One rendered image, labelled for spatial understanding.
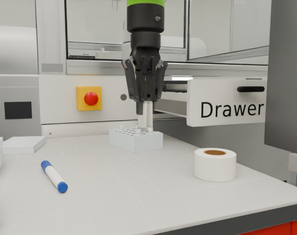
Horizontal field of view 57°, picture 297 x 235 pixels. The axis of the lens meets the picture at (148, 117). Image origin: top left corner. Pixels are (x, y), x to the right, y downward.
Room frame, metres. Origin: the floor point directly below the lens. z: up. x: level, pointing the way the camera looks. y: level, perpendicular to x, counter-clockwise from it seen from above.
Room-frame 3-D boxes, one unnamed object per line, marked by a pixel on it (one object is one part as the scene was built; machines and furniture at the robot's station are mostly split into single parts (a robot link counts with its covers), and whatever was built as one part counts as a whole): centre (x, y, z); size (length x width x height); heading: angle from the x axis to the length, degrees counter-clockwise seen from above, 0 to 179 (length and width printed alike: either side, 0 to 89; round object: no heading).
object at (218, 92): (0.68, -0.23, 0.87); 0.29 x 0.02 x 0.11; 111
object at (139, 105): (0.67, 0.03, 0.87); 0.03 x 0.01 x 0.05; 126
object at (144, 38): (0.69, 0.01, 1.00); 0.08 x 0.07 x 0.09; 126
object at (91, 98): (0.79, 0.17, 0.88); 0.04 x 0.03 x 0.04; 111
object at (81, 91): (0.82, 0.18, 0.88); 0.07 x 0.05 x 0.07; 111
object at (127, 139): (0.68, 0.03, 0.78); 0.12 x 0.08 x 0.04; 36
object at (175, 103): (0.88, -0.15, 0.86); 0.40 x 0.26 x 0.06; 21
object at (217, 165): (0.45, -0.11, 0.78); 0.07 x 0.07 x 0.04
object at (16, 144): (0.66, 0.31, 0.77); 0.13 x 0.09 x 0.02; 8
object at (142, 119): (0.69, 0.01, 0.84); 0.03 x 0.01 x 0.07; 36
